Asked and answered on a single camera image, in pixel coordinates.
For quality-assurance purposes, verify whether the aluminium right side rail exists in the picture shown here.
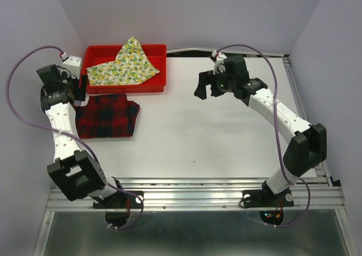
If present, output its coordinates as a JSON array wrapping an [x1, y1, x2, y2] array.
[[282, 54, 342, 187]]

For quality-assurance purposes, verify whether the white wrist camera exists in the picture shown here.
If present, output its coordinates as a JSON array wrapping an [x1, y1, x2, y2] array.
[[61, 52, 83, 79], [210, 50, 227, 74]]

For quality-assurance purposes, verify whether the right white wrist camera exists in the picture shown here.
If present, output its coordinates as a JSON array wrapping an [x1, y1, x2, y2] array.
[[210, 50, 227, 74]]

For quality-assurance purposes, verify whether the red plastic bin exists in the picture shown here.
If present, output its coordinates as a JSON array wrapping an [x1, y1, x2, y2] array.
[[81, 44, 167, 95]]

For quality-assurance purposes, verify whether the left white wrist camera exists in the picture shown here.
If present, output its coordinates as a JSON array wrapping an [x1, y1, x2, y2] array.
[[61, 52, 83, 79]]

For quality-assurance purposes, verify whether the lemon print skirt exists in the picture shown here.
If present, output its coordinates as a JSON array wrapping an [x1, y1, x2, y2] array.
[[87, 37, 160, 86]]

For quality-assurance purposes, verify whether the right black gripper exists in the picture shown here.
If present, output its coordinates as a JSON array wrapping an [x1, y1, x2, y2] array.
[[195, 66, 236, 99]]

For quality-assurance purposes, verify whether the red navy plaid skirt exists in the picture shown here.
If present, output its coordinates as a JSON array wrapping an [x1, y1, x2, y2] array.
[[76, 94, 140, 139]]

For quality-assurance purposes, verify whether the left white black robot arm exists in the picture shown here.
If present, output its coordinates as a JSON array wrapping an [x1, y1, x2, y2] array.
[[37, 65, 126, 209]]

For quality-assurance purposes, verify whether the aluminium front rail frame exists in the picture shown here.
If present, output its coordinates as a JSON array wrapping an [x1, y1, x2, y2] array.
[[35, 178, 355, 255]]

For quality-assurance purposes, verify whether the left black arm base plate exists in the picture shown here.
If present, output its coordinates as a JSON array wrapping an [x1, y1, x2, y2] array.
[[92, 191, 144, 210]]

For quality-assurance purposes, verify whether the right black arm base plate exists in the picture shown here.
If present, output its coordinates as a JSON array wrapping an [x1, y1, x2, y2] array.
[[240, 189, 294, 208]]

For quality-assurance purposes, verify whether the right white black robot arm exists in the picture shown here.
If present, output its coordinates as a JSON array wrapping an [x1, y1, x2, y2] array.
[[194, 52, 327, 205]]

